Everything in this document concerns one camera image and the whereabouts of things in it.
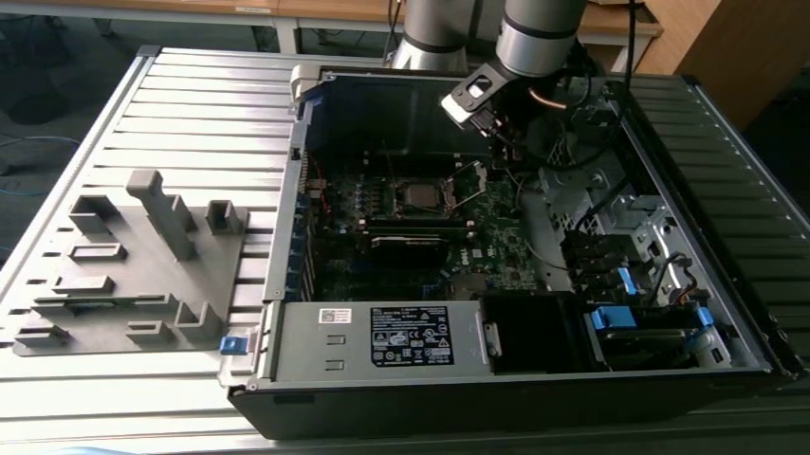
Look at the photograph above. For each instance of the silver CPU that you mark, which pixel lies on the silver CPU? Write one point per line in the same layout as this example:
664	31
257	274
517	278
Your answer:
424	195

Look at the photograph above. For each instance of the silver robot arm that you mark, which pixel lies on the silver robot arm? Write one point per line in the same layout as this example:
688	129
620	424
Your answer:
538	42

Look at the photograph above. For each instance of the CPU socket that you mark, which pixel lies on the CPU socket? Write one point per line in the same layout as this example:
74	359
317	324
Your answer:
423	213

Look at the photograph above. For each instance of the black RAM slot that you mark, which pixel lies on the black RAM slot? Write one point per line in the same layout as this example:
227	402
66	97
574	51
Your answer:
417	224
417	219
456	235
417	230

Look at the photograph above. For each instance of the silver drive cage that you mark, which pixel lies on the silver drive cage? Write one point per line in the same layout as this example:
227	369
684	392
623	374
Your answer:
563	189

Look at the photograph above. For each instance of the green motherboard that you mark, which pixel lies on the green motherboard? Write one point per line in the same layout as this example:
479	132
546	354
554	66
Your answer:
499	246

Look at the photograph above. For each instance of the wooden desk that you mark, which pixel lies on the wooden desk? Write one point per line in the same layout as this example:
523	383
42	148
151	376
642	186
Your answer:
610	26

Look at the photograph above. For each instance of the black expansion card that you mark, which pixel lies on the black expansion card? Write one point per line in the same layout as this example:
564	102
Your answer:
408	251

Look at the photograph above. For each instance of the chipset heatsink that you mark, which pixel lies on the chipset heatsink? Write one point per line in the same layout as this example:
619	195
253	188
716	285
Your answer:
469	284

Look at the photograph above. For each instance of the grey case release latch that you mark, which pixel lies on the grey case release latch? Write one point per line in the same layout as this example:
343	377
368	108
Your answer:
303	80

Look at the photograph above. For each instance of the wooden cabinet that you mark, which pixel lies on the wooden cabinet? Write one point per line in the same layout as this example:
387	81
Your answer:
727	47

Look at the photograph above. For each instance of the blue disk carrier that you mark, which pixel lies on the blue disk carrier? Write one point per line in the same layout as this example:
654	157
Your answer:
610	316

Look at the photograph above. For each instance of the silver power supply unit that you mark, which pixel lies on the silver power supply unit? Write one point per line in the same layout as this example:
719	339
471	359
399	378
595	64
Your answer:
316	351

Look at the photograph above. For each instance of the black PC case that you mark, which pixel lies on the black PC case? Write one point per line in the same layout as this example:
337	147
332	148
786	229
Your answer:
443	412

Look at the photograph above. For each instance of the blue case latch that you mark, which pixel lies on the blue case latch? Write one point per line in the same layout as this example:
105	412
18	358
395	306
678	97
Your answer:
232	346

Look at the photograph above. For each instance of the grey parts rack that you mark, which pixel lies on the grey parts rack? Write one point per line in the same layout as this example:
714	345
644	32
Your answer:
145	284

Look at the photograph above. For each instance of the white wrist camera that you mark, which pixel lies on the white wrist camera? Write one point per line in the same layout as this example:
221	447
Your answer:
461	111

